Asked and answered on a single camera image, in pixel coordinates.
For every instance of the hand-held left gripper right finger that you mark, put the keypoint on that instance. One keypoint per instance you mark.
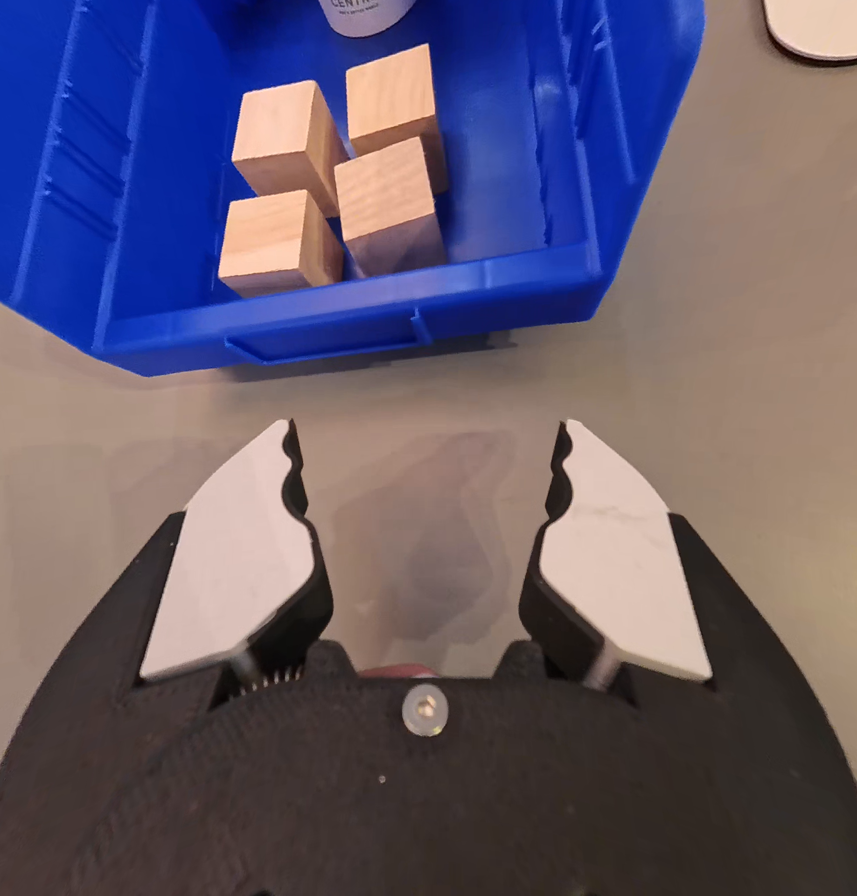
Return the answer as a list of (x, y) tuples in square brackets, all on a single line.
[(624, 567)]

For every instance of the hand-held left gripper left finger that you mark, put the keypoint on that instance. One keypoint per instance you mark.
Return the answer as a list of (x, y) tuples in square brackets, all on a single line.
[(232, 560)]

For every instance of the wooden block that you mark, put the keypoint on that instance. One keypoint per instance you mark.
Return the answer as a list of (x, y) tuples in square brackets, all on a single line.
[(386, 196), (271, 241), (393, 91), (281, 133)]

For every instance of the blue plastic bin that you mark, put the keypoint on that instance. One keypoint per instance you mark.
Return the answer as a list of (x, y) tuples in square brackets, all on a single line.
[(120, 210)]

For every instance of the white paper cup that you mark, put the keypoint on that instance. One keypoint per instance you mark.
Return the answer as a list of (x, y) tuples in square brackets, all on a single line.
[(365, 17)]

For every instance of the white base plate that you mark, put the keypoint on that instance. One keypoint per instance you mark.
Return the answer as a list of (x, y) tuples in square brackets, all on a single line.
[(827, 28)]

